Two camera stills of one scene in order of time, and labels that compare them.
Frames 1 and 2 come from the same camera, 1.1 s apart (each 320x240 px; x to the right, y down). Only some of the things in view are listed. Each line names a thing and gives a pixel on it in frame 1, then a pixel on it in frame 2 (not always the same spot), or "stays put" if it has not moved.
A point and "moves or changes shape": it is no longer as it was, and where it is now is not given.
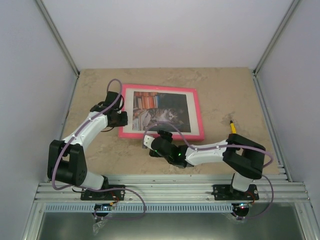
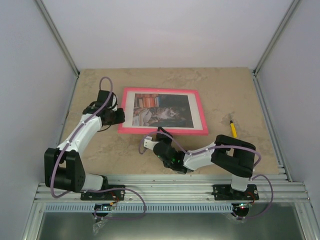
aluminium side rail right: [277, 151] stays put
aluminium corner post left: [53, 30] stays put
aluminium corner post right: [280, 31] stays put
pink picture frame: [127, 135] moves or changes shape
